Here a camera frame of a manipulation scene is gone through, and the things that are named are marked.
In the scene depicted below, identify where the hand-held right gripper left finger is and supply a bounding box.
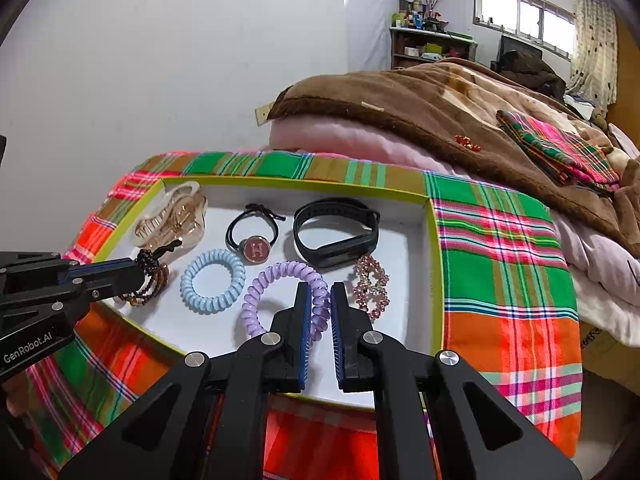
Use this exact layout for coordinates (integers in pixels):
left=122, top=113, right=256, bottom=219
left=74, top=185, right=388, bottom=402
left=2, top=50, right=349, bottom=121
left=57, top=281, right=313, bottom=480

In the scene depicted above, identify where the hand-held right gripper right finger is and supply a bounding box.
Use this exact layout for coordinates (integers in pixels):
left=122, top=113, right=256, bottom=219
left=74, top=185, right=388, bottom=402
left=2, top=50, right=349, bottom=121
left=330, top=281, right=585, bottom=480

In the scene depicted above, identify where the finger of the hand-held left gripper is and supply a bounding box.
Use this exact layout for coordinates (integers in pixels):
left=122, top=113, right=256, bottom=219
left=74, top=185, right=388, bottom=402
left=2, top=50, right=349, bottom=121
left=0, top=253, right=147, bottom=287
left=0, top=269, right=147, bottom=332

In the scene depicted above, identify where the brown beaded bracelet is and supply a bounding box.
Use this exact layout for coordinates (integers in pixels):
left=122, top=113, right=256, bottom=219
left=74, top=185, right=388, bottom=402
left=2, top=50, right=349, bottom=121
left=114, top=239, right=184, bottom=307

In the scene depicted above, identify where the purple spiral hair tie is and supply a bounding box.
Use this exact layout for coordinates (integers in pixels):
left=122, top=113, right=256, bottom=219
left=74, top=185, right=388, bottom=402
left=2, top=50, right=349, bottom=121
left=241, top=260, right=332, bottom=339

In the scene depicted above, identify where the pink rhinestone hair clip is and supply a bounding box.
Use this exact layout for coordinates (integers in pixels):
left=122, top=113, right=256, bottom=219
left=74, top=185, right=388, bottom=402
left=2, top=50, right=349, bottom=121
left=351, top=254, right=390, bottom=322

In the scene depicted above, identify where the yellow-green rimmed white tray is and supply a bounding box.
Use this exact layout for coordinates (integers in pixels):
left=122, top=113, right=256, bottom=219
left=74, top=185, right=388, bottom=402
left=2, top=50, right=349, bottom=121
left=92, top=175, right=446, bottom=411

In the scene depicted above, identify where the black hair tie round charm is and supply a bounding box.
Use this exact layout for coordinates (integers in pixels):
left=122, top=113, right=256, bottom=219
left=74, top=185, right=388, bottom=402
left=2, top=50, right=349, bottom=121
left=225, top=202, right=287, bottom=264

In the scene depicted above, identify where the blue spiral hair tie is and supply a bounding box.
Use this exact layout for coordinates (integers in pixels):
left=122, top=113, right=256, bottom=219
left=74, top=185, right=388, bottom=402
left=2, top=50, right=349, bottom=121
left=179, top=248, right=247, bottom=314

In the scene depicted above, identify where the beige hair claw clip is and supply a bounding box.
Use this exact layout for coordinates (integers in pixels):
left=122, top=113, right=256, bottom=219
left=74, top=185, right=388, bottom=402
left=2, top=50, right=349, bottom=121
left=134, top=181, right=209, bottom=262

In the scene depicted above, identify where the black wristband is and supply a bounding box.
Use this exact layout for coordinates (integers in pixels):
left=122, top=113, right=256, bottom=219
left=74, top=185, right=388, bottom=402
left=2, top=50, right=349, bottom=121
left=292, top=197, right=382, bottom=269

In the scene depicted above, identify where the pink quilt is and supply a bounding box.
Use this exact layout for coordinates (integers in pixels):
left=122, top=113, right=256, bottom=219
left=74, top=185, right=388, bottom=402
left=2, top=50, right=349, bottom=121
left=269, top=110, right=451, bottom=176

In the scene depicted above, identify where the brown fleece blanket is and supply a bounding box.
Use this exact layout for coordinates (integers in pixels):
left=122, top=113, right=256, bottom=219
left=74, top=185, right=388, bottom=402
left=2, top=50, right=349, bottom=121
left=267, top=57, right=640, bottom=256

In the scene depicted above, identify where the white crumpled bedding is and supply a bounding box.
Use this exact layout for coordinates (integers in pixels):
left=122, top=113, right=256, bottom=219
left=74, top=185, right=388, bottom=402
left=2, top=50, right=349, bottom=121
left=550, top=200, right=640, bottom=346

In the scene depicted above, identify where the folded plaid cloth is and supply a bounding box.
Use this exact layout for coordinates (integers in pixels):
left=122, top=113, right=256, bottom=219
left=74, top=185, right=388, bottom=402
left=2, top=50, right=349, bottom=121
left=496, top=109, right=621, bottom=192

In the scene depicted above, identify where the wooden shelf unit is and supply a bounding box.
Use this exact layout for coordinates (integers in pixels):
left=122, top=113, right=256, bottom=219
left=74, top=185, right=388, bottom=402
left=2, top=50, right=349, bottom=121
left=389, top=26, right=480, bottom=70

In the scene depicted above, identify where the dark brown jacket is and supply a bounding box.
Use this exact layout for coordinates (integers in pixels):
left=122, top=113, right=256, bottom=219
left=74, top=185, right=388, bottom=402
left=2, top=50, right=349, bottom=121
left=492, top=49, right=568, bottom=98

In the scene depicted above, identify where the group of bottles on shelf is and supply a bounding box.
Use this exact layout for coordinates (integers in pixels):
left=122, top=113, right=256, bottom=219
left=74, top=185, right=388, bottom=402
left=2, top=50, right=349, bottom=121
left=392, top=0, right=448, bottom=31

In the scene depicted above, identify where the black monitor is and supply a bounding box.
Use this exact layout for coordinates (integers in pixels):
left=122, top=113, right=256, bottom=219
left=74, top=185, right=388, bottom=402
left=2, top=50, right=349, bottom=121
left=500, top=35, right=543, bottom=68

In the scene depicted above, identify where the barred window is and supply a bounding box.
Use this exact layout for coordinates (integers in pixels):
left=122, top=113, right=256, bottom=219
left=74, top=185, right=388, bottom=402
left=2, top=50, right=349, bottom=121
left=472, top=0, right=576, bottom=61

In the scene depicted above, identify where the patterned curtain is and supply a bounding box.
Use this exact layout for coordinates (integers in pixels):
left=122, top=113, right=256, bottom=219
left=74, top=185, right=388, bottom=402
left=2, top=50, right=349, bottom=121
left=567, top=0, right=621, bottom=106

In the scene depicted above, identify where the wooden wardrobe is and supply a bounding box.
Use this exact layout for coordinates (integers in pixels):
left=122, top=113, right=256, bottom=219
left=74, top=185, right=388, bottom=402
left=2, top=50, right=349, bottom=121
left=607, top=15, right=640, bottom=131

